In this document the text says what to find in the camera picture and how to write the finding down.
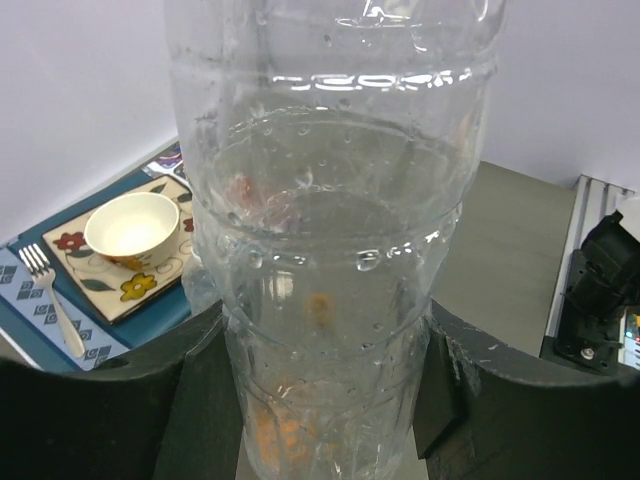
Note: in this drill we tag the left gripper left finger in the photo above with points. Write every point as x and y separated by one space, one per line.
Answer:
166 410

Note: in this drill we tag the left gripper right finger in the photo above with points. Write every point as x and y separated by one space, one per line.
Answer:
486 410

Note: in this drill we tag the clear plastic bottle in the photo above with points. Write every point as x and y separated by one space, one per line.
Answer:
329 146
199 286

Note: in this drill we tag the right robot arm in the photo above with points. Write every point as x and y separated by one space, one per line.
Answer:
601 292

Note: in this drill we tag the blue patterned placemat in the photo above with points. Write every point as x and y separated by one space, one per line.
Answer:
28 321

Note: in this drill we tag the cream bowl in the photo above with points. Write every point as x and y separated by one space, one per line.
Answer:
137 231

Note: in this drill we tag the silver fork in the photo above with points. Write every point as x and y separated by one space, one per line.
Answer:
44 275

